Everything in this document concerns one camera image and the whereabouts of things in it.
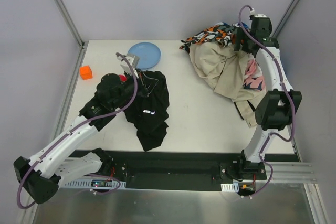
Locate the black t-shirt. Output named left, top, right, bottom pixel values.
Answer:
left=124, top=71, right=170, bottom=152

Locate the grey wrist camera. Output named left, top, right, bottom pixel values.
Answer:
left=120, top=54, right=140, bottom=75

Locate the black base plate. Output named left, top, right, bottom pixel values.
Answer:
left=67, top=150, right=302, bottom=190

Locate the aluminium frame rail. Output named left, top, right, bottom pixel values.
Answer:
left=54, top=0, right=85, bottom=49

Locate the red ball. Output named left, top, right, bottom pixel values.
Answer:
left=119, top=74, right=127, bottom=82

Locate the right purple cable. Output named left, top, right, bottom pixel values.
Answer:
left=237, top=4, right=299, bottom=200

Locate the beige cloth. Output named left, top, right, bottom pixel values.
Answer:
left=189, top=42, right=266, bottom=127

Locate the pink floral dark cloth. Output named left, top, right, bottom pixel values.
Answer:
left=243, top=59, right=265, bottom=91

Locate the purple cable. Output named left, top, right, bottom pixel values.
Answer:
left=237, top=4, right=299, bottom=200
left=16, top=52, right=139, bottom=209

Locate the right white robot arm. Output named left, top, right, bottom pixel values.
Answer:
left=220, top=14, right=302, bottom=182

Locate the orange cube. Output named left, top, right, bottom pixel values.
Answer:
left=79, top=65, right=93, bottom=80

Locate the orange camouflage patterned cloth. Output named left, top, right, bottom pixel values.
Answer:
left=179, top=22, right=240, bottom=53

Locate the blue plate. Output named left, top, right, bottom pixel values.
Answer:
left=128, top=42, right=161, bottom=70

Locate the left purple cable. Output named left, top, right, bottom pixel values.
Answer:
left=16, top=52, right=139, bottom=209

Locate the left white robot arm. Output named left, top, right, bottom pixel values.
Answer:
left=14, top=72, right=141, bottom=209

